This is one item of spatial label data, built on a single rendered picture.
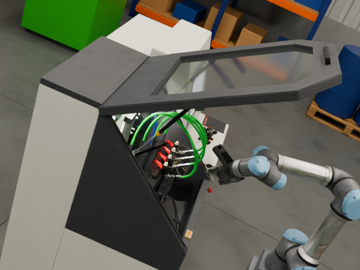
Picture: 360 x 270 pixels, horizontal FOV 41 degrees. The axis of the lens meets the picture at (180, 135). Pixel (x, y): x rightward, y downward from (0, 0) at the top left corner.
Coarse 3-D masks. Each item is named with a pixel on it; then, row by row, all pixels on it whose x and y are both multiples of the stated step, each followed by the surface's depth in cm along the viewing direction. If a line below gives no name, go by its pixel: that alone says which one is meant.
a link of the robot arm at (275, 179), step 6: (270, 162) 198; (270, 168) 191; (276, 168) 196; (270, 174) 191; (276, 174) 193; (282, 174) 195; (264, 180) 192; (270, 180) 192; (276, 180) 193; (282, 180) 194; (270, 186) 195; (276, 186) 194; (282, 186) 195
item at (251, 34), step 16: (144, 0) 777; (160, 0) 765; (176, 0) 789; (224, 0) 717; (272, 0) 694; (288, 0) 690; (304, 0) 694; (320, 0) 688; (160, 16) 761; (176, 16) 772; (192, 16) 763; (208, 16) 750; (224, 16) 742; (240, 16) 760; (304, 16) 688; (320, 16) 680; (224, 32) 752; (256, 32) 751
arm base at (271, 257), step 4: (272, 252) 243; (276, 252) 239; (268, 256) 244; (272, 256) 241; (276, 256) 239; (268, 260) 242; (272, 260) 241; (276, 260) 239; (280, 260) 237; (284, 260) 236; (268, 264) 241; (272, 264) 240; (276, 264) 238; (280, 264) 238; (284, 264) 237; (268, 268) 241; (272, 268) 239; (276, 268) 238; (280, 268) 238; (284, 268) 238; (288, 268) 238
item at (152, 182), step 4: (172, 164) 276; (168, 172) 268; (172, 172) 269; (164, 176) 264; (152, 180) 257; (156, 180) 258; (164, 180) 261; (168, 180) 262; (152, 184) 254; (160, 184) 270; (164, 184) 257; (160, 188) 253; (164, 188) 255; (156, 192) 249; (160, 192) 250; (160, 200) 250
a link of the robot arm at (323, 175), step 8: (256, 152) 206; (264, 152) 204; (280, 160) 205; (288, 160) 206; (296, 160) 209; (280, 168) 205; (288, 168) 206; (296, 168) 207; (304, 168) 208; (312, 168) 210; (320, 168) 212; (328, 168) 213; (336, 168) 215; (296, 176) 210; (304, 176) 210; (312, 176) 210; (320, 176) 211; (328, 176) 211; (336, 176) 212; (344, 176) 211; (320, 184) 216; (328, 184) 212
